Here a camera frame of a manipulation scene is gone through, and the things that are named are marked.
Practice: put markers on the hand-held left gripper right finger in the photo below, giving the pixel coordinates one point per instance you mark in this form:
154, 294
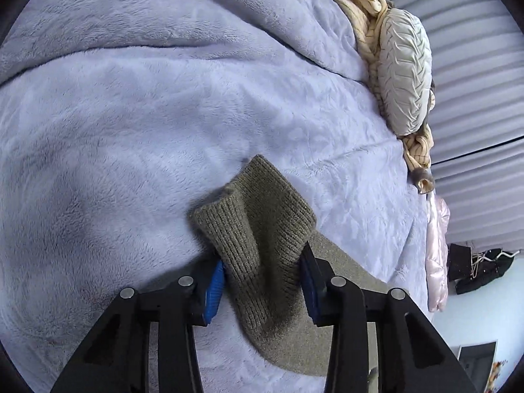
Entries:
309, 290

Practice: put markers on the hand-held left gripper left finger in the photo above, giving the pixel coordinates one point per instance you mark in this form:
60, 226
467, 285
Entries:
215, 294

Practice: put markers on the olive knit sweater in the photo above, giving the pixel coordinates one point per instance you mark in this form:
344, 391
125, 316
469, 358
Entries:
262, 229

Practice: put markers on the pink quilted jacket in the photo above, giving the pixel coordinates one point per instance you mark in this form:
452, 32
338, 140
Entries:
436, 262

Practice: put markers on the black bag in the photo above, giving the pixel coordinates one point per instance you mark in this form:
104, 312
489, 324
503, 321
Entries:
487, 272

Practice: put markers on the lavender fleece blanket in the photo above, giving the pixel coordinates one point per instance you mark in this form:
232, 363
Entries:
123, 131

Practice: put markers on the round white pleated pillow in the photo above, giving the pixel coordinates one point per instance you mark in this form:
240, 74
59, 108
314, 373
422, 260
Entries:
403, 69

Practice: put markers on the picture frame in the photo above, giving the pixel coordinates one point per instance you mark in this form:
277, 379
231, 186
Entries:
477, 360

